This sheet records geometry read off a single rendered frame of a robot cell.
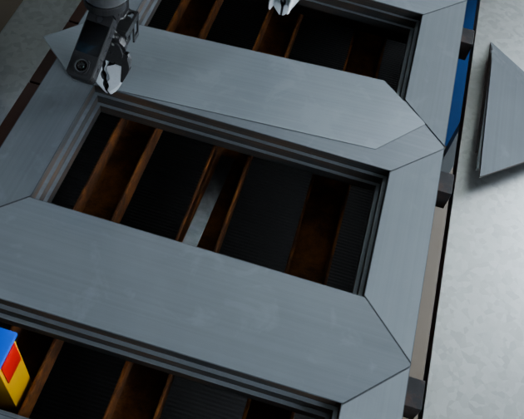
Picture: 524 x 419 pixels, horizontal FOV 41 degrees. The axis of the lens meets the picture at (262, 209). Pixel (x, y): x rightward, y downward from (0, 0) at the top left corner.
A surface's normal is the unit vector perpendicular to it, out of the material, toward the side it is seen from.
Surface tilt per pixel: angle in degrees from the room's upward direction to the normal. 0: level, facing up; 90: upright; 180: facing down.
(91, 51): 29
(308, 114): 0
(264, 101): 0
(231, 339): 0
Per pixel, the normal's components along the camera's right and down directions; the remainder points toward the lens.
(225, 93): 0.12, -0.55
